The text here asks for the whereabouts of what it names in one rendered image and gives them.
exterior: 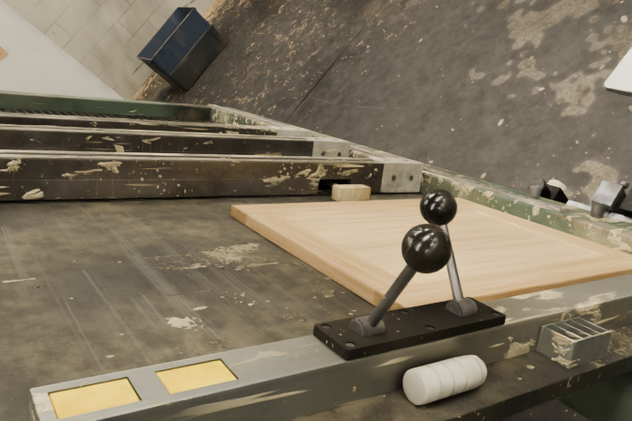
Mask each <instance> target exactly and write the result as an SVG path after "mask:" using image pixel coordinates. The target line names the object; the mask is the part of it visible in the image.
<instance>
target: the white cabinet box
mask: <svg viewBox="0 0 632 421"><path fill-rule="evenodd" d="M0 90H3V91H16V92H28V93H41V94H55V95H68V96H80V97H93V98H107V99H120V100H124V99H123V98H122V97H121V96H120V95H119V94H117V93H116V92H115V91H114V90H112V89H111V88H110V87H109V86H107V85H106V84H105V83H104V82H102V81H101V80H100V79H99V78H97V77H96V76H95V75H94V74H93V73H91V72H90V71H89V70H87V69H86V68H85V67H84V66H82V65H81V64H80V63H79V62H78V61H76V60H75V59H74V58H73V57H71V56H70V55H69V54H67V53H66V52H65V51H64V50H63V49H61V48H60V47H59V46H58V45H56V44H55V43H54V42H53V41H51V40H50V39H49V38H48V37H46V36H45V35H44V34H43V33H41V32H40V31H39V30H38V29H37V28H36V27H35V26H34V25H33V24H31V23H30V22H29V21H27V20H26V19H25V18H24V17H22V16H21V15H20V14H19V13H18V12H16V11H15V10H14V9H13V8H11V7H10V6H9V5H7V4H6V3H5V2H4V1H3V0H0Z"/></svg>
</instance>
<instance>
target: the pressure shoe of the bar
mask: <svg viewBox="0 0 632 421"><path fill-rule="evenodd" d="M370 194H371V187H369V186H366V185H363V184H340V185H333V188H332V195H331V198H332V199H334V200H336V201H339V202H341V201H369V200H370Z"/></svg>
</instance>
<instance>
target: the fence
mask: <svg viewBox="0 0 632 421"><path fill-rule="evenodd" d="M483 304H486V305H488V306H490V307H492V308H494V309H496V310H497V311H499V312H501V313H503V314H505V315H506V320H505V323H504V324H503V325H499V326H495V327H491V328H487V329H482V330H479V331H475V332H471V333H466V334H462V335H455V336H451V337H447V338H442V339H438V340H435V341H430V342H426V343H422V344H418V345H414V346H410V347H405V348H401V349H397V350H393V351H386V352H381V353H377V354H374V355H369V356H365V357H361V358H356V359H353V360H344V359H343V358H341V357H340V356H339V355H337V354H336V353H335V352H334V351H332V350H331V349H330V348H328V347H327V346H326V345H325V344H324V343H323V342H322V341H320V340H319V339H318V338H317V337H315V336H314V335H307V336H302V337H297V338H292V339H287V340H282V341H278V342H272V343H267V344H262V345H258V346H252V347H247V348H242V349H238V350H232V351H223V352H219V353H213V354H208V355H203V356H199V357H193V358H188V359H183V360H179V361H173V362H168V363H163V364H159V365H153V366H144V367H140V368H135V369H129V370H124V371H120V372H115V373H109V374H104V375H100V376H95V377H89V378H84V379H80V380H75V381H69V382H61V383H56V384H50V385H45V386H41V387H36V388H31V389H30V390H29V401H28V421H290V420H293V419H296V418H300V417H303V416H307V415H310V414H314V413H319V412H322V411H326V410H329V409H333V408H336V407H339V406H342V405H346V404H350V403H353V402H357V401H360V400H363V399H366V398H372V397H376V396H379V395H383V394H385V393H389V392H392V391H396V390H399V389H403V376H404V374H405V372H406V371H407V370H408V369H411V368H415V367H418V366H425V365H429V364H432V363H436V362H439V361H443V360H447V359H450V358H454V357H457V356H461V355H469V354H473V355H476V356H478V357H479V358H480V359H481V360H482V361H483V362H484V364H485V365H488V364H491V363H495V362H497V361H501V360H504V359H508V358H511V357H515V356H517V355H521V354H524V353H528V352H531V351H536V347H537V343H538V339H539V335H540V332H541V327H542V326H543V325H547V324H550V323H554V322H558V321H562V320H569V319H572V318H576V317H580V318H581V319H584V320H586V321H588V322H590V323H593V324H595V325H597V326H599V327H602V328H604V329H606V330H610V329H613V328H617V327H620V326H624V325H626V324H630V323H632V274H628V275H622V276H617V277H612V278H608V279H602V280H597V281H592V282H588V283H582V284H577V285H573V286H568V287H563V288H553V289H549V290H544V291H538V292H533V293H529V294H524V295H518V296H513V297H509V298H504V299H498V300H494V301H489V302H484V303H483ZM213 361H221V362H222V364H223V365H224V366H225V367H226V368H227V369H228V370H229V371H230V372H231V374H232V375H233V376H234V377H235V378H236V379H237V380H233V381H228V382H221V383H217V384H213V385H208V386H204V387H199V388H196V389H191V390H187V391H182V392H179V393H174V394H169V392H168V391H167V390H166V388H165V386H164V385H163V383H162V382H161V381H160V379H159V378H158V376H157V375H156V373H157V372H162V371H167V370H171V369H176V368H181V367H186V366H194V365H199V364H204V363H209V362H213ZM124 379H126V380H128V382H129V384H130V385H131V386H132V388H133V389H134V392H135V393H136V395H137V397H138V398H139V400H140V401H137V402H133V403H128V404H124V405H119V406H116V407H111V408H107V409H102V410H98V411H94V412H90V413H82V414H77V415H74V416H70V417H65V418H61V419H57V418H56V416H55V411H54V409H53V406H52V403H51V401H50V399H49V396H50V394H53V393H58V392H63V391H68V390H72V389H77V388H82V387H87V386H91V385H96V384H101V383H106V382H114V381H119V380H124Z"/></svg>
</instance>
